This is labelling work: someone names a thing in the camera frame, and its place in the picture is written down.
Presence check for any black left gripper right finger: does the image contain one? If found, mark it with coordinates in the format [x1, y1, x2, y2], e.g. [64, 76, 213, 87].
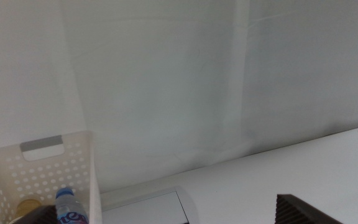
[274, 194, 344, 224]

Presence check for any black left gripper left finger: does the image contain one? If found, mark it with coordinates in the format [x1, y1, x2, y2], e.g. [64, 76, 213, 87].
[11, 205, 59, 224]

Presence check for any yellow tea bottle white cap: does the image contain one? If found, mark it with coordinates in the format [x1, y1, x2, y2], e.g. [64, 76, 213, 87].
[9, 194, 44, 224]

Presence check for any clear water bottle blue cap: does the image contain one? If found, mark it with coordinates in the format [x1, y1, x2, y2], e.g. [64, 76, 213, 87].
[54, 187, 90, 224]

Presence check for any white perforated plastic basket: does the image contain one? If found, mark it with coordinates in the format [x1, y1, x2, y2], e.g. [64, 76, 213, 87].
[0, 130, 103, 224]

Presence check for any white backdrop curtain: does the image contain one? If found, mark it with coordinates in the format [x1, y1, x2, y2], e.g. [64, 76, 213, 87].
[0, 0, 358, 194]

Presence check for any grey rectangular table cable hatch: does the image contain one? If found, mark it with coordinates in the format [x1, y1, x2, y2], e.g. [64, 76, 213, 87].
[100, 185, 200, 224]

